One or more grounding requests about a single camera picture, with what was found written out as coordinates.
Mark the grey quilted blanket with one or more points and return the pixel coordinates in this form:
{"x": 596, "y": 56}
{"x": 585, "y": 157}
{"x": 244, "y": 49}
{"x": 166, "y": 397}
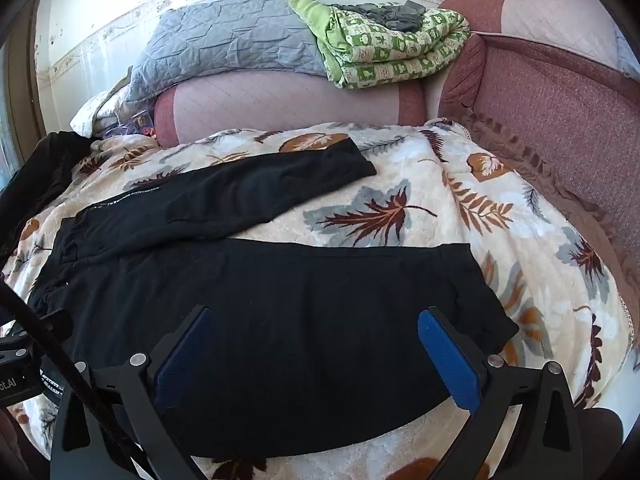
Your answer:
{"x": 207, "y": 39}

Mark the black garment at bed edge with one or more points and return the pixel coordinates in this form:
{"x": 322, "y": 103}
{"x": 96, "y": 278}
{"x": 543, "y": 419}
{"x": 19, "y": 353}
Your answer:
{"x": 44, "y": 176}

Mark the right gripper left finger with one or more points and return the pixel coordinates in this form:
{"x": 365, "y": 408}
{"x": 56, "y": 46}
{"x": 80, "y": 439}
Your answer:
{"x": 108, "y": 426}

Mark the black pants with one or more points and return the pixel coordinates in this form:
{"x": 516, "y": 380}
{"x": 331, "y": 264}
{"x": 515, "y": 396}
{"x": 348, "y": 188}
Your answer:
{"x": 304, "y": 348}

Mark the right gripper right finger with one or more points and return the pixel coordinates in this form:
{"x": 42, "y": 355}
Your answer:
{"x": 545, "y": 441}

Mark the dark grey cloth on quilt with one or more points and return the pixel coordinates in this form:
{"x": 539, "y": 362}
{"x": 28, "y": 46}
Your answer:
{"x": 405, "y": 17}

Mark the leaf pattern fleece blanket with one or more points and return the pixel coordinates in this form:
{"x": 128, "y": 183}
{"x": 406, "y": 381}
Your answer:
{"x": 553, "y": 274}

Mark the small colourful box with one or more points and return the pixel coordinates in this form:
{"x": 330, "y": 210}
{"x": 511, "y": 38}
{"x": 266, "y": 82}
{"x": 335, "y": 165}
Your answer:
{"x": 142, "y": 123}

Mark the green patterned folded quilt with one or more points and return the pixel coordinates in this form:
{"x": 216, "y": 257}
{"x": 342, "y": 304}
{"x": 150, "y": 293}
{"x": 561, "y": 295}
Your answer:
{"x": 359, "y": 53}

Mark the white pillow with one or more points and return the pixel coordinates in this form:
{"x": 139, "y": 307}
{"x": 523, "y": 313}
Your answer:
{"x": 102, "y": 112}

